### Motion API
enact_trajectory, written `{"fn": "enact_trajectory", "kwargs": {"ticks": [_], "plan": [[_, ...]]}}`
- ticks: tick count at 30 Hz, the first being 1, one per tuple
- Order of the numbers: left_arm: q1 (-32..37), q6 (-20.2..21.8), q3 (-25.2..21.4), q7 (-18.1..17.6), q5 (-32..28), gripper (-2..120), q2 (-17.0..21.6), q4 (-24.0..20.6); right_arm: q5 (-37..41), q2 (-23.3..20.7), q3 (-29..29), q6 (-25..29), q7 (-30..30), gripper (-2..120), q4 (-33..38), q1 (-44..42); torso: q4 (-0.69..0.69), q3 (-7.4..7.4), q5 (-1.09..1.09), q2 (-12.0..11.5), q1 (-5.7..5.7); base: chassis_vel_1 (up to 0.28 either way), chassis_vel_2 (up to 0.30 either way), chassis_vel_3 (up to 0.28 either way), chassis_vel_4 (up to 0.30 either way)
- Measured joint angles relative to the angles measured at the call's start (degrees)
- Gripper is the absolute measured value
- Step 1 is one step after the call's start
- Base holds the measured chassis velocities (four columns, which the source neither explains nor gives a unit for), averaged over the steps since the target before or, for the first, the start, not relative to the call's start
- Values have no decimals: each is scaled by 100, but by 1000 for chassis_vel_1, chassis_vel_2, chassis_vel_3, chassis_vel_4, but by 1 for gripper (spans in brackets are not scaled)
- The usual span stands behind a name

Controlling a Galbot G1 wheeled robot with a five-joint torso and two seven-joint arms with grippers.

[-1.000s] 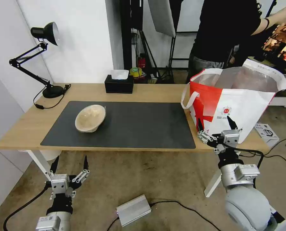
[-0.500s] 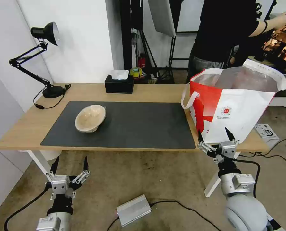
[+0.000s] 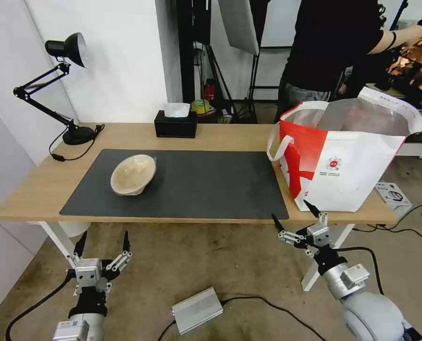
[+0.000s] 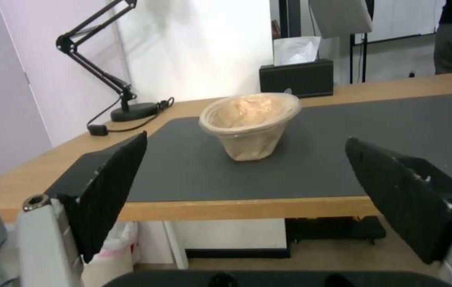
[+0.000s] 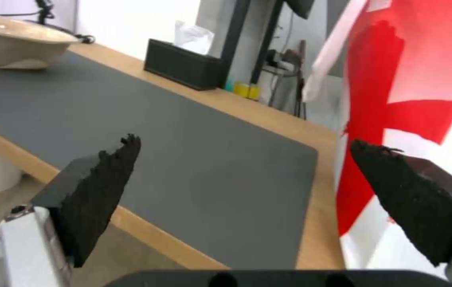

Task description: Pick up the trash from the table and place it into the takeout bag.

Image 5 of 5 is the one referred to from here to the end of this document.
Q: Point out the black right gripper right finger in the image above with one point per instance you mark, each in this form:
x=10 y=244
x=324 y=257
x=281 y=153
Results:
x=409 y=197

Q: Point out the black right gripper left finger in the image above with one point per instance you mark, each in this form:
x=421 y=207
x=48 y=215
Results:
x=90 y=191

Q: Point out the red and white takeout bag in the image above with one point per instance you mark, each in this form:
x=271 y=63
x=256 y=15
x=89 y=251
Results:
x=373 y=89

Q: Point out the dark grey desk mat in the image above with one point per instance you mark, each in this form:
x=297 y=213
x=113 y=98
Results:
x=178 y=134

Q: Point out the black tissue box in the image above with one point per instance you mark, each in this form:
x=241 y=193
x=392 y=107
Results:
x=182 y=67

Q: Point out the beige crumpled paper bowl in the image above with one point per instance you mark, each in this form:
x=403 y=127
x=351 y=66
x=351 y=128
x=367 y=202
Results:
x=14 y=45

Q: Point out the teal small container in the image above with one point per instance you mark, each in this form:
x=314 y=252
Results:
x=230 y=85

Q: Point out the white tissue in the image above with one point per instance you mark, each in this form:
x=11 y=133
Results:
x=192 y=37

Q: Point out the yellow small container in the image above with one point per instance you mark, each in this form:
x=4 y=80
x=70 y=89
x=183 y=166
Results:
x=247 y=91

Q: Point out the black metal stand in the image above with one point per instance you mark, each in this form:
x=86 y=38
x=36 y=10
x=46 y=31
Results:
x=237 y=45

